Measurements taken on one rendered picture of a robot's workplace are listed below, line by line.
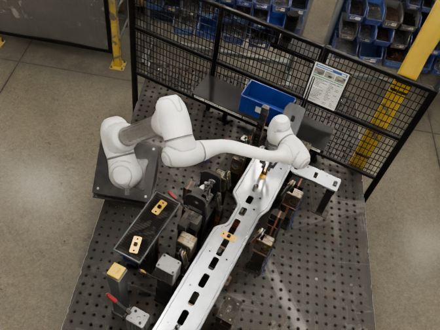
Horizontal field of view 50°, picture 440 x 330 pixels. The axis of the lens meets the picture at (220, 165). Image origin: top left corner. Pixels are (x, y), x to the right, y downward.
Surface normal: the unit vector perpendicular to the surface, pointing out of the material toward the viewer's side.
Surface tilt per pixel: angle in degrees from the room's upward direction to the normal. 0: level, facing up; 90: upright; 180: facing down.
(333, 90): 90
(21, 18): 91
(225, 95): 0
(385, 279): 0
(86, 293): 0
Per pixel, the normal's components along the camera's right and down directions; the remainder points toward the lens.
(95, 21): -0.17, 0.77
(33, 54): 0.11, -0.61
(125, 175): 0.02, 0.16
